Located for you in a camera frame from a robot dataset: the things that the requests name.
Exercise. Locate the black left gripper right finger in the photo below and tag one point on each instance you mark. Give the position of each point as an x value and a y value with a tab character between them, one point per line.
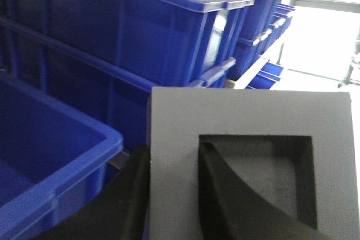
230	209

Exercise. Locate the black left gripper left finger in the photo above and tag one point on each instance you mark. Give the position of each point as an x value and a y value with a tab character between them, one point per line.
119	211

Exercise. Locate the gray hollow foam base block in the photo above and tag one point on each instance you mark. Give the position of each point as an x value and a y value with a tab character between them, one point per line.
294	148

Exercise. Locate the blue target bin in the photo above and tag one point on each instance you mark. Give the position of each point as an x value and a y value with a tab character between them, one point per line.
53	159

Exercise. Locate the blue stacked lower bin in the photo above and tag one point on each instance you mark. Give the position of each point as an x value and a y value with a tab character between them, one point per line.
115	91

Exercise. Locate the blue stacked bin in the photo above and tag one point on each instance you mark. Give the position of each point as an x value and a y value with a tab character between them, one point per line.
99	26
115	91

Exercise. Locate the blue stacked upper bin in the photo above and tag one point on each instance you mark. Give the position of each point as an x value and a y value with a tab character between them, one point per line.
99	26

